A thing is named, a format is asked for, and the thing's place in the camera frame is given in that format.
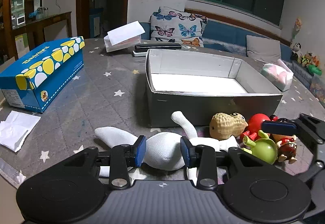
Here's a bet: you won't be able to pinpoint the grey cardboard box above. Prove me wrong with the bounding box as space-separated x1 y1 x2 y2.
145 49 283 128

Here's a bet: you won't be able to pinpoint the grey cushion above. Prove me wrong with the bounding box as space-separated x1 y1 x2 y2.
246 35 282 63

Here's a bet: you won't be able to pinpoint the white plush rabbit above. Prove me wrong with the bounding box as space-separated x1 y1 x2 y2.
94 111 240 185

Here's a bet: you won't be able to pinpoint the tan peanut toy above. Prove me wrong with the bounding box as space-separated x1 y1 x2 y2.
209 112 249 140

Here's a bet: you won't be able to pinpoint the clear box of colourful toys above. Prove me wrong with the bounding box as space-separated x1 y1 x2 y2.
310 73 325 106

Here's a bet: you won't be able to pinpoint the red ball crab toy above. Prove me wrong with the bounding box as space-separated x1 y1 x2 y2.
240 114 271 141

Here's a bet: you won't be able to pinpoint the blue yellow-dotted shoe box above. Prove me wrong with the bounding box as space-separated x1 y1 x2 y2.
0 36 85 113

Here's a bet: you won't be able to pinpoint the crumpled white tissue paper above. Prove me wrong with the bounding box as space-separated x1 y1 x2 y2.
0 110 41 152

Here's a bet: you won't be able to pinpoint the white tissue pack with paper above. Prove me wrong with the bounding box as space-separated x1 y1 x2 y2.
104 20 146 53

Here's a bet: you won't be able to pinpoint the hanging plush wall toy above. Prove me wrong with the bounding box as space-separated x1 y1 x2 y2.
292 18 302 39

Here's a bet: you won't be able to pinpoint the butterfly print pillow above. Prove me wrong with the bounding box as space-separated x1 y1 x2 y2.
150 7 207 48

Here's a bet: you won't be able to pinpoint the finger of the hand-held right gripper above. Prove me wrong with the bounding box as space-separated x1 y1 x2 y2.
261 113 325 144
300 148 325 184

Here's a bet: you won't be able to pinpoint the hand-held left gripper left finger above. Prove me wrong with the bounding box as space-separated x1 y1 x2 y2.
62 136 147 187

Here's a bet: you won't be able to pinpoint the blue bench seat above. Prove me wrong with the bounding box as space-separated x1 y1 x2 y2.
139 17 292 62

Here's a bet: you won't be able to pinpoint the panda plush toy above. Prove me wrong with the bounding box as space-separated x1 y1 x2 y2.
290 42 302 61

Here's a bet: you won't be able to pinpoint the green plastic toy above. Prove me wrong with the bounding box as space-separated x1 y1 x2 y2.
308 65 322 76

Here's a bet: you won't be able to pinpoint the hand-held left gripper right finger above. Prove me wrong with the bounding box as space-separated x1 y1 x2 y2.
180 136 264 187

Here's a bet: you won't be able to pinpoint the glass jars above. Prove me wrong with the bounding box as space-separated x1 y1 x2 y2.
36 7 49 20

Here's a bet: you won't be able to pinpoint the wooden sideboard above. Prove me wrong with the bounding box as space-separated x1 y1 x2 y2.
25 11 72 44

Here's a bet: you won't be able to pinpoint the green ball frog toy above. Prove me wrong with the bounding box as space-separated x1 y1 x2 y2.
242 131 278 165

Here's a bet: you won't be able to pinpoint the pink and green tissue pack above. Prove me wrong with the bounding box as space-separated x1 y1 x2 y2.
261 59 294 92

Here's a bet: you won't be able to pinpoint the black-haired doll figure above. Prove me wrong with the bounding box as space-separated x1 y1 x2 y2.
270 114 299 164

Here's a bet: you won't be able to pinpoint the grey star-printed tablecloth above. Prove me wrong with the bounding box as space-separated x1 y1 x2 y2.
0 37 325 189

